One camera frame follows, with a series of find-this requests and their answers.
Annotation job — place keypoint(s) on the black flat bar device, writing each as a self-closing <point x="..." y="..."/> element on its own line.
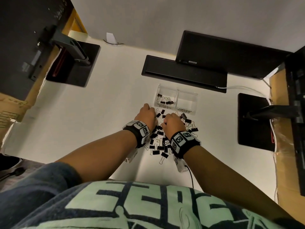
<point x="183" y="73"/>

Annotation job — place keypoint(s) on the black monitor stand base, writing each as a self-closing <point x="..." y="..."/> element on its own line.
<point x="252" y="131"/>
<point x="78" y="69"/>

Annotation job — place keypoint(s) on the person's left forearm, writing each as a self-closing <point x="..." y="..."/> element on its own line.
<point x="100" y="156"/>

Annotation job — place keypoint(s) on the brown cardboard box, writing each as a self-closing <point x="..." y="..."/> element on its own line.
<point x="12" y="109"/>
<point x="286" y="164"/>

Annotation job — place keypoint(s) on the person's right hand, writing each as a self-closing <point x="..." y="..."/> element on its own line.
<point x="174" y="125"/>

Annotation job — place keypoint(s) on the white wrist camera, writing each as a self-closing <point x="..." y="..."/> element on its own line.
<point x="131" y="156"/>
<point x="180" y="165"/>

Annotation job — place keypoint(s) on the person's left fingers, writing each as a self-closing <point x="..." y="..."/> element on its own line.
<point x="146" y="106"/>

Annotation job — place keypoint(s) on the person's left hand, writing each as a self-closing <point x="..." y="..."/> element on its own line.
<point x="145" y="116"/>

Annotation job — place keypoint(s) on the white paper tag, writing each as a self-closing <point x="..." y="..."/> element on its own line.
<point x="111" y="38"/>

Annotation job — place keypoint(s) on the pile of black binder clips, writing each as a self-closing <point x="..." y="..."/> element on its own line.
<point x="160" y="140"/>

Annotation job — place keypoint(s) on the black monitor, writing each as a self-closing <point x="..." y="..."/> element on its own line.
<point x="21" y="40"/>
<point x="297" y="116"/>
<point x="228" y="54"/>

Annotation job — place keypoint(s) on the black chair part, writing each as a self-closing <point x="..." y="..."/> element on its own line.
<point x="9" y="164"/>

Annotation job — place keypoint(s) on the person's right forearm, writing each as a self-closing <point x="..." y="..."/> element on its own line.
<point x="228" y="181"/>

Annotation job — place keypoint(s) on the clear two-compartment plastic box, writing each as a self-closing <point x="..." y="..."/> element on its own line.
<point x="177" y="99"/>

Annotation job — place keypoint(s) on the black marker wristband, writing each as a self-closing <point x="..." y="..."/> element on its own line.
<point x="183" y="143"/>
<point x="139" y="131"/>

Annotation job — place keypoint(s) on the dark shirt with green print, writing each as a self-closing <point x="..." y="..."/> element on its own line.
<point x="119" y="205"/>

